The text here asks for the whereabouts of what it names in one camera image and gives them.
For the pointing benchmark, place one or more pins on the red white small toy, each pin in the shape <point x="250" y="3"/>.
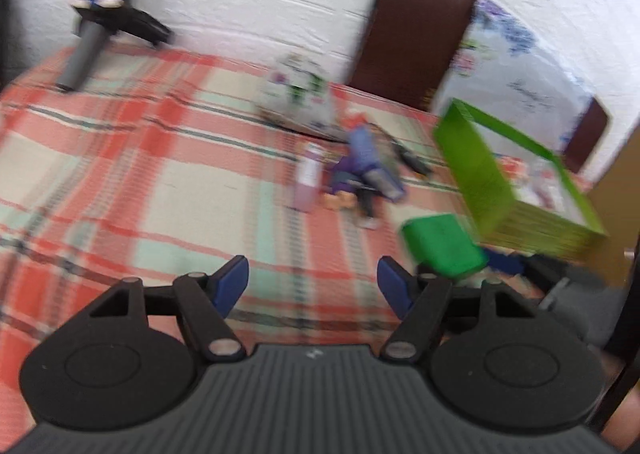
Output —
<point x="356" y="118"/>

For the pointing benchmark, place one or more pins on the floral printed sheet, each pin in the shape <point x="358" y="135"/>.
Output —
<point x="520" y="69"/>

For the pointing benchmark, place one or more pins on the large brown chair backrest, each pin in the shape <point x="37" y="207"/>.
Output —
<point x="412" y="34"/>

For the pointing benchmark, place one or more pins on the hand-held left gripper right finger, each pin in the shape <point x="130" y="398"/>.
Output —
<point x="394" y="286"/>

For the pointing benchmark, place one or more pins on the purple doll figure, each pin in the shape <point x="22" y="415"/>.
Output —
<point x="345" y="179"/>

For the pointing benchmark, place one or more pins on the white floral pouch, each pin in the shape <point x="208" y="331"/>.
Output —
<point x="297" y="89"/>

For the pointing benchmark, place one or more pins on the pink bottle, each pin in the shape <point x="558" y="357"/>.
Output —
<point x="306" y="184"/>

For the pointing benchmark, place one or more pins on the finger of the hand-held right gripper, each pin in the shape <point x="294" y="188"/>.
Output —
<point x="502" y="263"/>

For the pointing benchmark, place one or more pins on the red plaid tablecloth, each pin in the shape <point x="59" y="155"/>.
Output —
<point x="125" y="159"/>

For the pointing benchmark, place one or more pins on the person's right forearm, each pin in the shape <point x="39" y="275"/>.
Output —
<point x="622" y="429"/>

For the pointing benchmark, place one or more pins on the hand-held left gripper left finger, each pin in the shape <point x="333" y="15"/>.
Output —
<point x="231" y="284"/>

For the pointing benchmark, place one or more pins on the small green box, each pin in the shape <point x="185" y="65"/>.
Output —
<point x="442" y="246"/>

